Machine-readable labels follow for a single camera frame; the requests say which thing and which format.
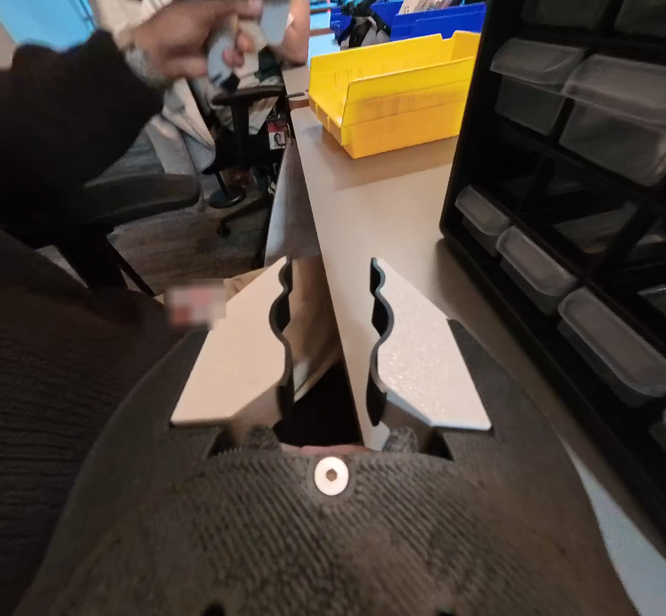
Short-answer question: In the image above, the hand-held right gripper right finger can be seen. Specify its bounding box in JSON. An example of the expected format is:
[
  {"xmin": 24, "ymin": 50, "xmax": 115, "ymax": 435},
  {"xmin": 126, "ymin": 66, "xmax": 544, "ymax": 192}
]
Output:
[{"xmin": 365, "ymin": 257, "xmax": 493, "ymax": 432}]

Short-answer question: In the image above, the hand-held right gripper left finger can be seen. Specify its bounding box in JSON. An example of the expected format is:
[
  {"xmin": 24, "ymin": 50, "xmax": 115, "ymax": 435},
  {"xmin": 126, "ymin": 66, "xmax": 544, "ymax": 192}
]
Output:
[{"xmin": 170, "ymin": 256, "xmax": 296, "ymax": 442}]

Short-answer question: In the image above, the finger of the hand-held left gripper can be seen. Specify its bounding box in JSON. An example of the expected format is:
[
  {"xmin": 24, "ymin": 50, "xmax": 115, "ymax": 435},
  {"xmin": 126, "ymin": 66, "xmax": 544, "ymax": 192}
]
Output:
[{"xmin": 174, "ymin": 0, "xmax": 314, "ymax": 48}]

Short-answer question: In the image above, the large yellow plastic bin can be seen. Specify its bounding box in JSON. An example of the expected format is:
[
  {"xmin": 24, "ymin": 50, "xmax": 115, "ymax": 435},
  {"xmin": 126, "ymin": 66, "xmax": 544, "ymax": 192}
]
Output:
[{"xmin": 308, "ymin": 30, "xmax": 483, "ymax": 160}]

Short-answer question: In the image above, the set of clear cabinet drawers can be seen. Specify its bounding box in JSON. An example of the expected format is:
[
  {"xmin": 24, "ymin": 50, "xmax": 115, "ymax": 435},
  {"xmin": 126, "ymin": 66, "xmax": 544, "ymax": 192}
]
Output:
[{"xmin": 454, "ymin": 0, "xmax": 666, "ymax": 409}]

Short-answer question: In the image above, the black drawer organizer cabinet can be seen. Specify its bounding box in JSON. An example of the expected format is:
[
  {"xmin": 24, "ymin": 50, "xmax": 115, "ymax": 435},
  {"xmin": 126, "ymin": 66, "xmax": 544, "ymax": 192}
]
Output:
[{"xmin": 438, "ymin": 0, "xmax": 666, "ymax": 541}]

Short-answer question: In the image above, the grey desk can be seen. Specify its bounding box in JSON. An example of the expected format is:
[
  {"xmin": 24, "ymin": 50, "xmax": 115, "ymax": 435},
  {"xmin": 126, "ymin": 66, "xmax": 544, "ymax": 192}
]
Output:
[{"xmin": 264, "ymin": 106, "xmax": 666, "ymax": 616}]

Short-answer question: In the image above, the person's left hand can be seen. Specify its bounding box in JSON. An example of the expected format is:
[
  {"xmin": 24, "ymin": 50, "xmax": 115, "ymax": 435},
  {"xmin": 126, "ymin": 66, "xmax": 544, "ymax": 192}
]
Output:
[{"xmin": 130, "ymin": 0, "xmax": 264, "ymax": 82}]

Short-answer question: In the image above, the blue plastic bin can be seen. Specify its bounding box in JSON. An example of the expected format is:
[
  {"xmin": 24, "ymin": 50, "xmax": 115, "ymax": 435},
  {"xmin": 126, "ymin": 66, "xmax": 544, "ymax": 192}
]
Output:
[
  {"xmin": 329, "ymin": 5, "xmax": 396, "ymax": 50},
  {"xmin": 387, "ymin": 1, "xmax": 488, "ymax": 44}
]

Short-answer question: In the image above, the black and white device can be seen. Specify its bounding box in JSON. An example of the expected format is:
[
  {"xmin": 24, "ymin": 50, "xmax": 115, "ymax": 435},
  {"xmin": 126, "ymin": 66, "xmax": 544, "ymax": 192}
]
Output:
[{"xmin": 337, "ymin": 0, "xmax": 394, "ymax": 49}]

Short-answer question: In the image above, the silver wristwatch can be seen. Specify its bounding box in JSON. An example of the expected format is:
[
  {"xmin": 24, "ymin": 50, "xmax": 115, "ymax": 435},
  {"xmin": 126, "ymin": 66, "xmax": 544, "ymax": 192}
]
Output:
[{"xmin": 121, "ymin": 41, "xmax": 159, "ymax": 87}]

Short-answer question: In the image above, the black swivel chair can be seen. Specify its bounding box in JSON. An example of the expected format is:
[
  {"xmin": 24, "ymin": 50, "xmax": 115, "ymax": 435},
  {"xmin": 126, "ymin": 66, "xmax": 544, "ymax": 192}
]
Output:
[{"xmin": 200, "ymin": 85, "xmax": 287, "ymax": 238}]

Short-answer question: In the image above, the person's black sweater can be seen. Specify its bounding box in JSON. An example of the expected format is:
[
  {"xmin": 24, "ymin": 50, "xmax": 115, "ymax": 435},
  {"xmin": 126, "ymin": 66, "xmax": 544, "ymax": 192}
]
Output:
[{"xmin": 0, "ymin": 228, "xmax": 219, "ymax": 616}]

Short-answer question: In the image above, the black office chair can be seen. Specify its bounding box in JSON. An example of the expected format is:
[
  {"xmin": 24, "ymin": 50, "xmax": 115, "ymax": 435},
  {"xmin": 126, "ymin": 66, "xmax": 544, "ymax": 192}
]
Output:
[{"xmin": 78, "ymin": 174, "xmax": 202, "ymax": 297}]

